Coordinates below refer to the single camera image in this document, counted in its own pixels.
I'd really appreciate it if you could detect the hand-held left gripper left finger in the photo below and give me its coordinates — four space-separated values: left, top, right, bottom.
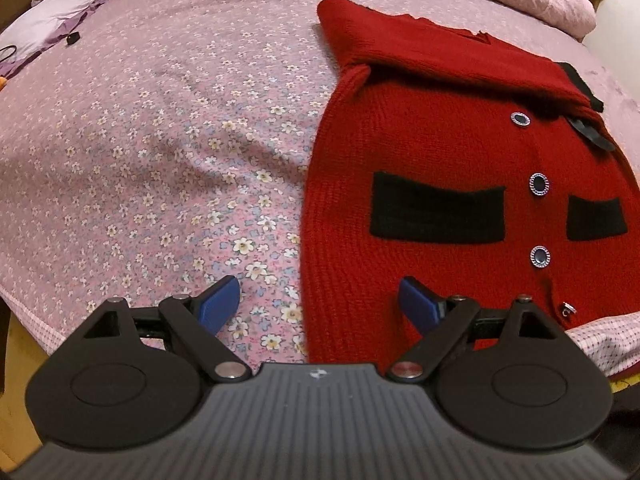
80 275 253 381

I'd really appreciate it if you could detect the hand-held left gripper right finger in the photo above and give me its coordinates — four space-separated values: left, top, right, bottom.
390 276 566 381

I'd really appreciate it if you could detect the red knitted cardigan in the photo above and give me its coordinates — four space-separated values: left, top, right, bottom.
300 0 640 365

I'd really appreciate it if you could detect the pink floral bed sheet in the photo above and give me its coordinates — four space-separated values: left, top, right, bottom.
0 0 640 377

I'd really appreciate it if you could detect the white and purple pillow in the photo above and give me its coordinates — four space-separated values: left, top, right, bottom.
0 0 103 78

